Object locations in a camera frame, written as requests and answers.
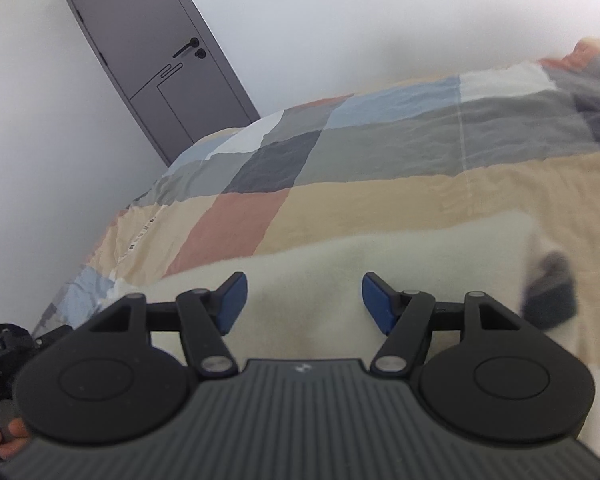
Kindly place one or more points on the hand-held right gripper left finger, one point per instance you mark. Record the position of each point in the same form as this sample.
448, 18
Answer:
232, 302

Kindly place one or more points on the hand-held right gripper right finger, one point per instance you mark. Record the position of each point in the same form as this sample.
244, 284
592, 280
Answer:
377, 302

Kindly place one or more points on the person's left hand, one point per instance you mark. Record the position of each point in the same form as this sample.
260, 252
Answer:
17, 430

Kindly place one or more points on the cream striped sweater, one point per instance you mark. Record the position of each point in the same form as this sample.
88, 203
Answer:
305, 280

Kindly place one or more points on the grey door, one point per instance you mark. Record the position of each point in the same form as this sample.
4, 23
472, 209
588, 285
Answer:
130, 35

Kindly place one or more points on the patchwork bed quilt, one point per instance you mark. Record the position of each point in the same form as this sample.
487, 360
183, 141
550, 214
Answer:
380, 140

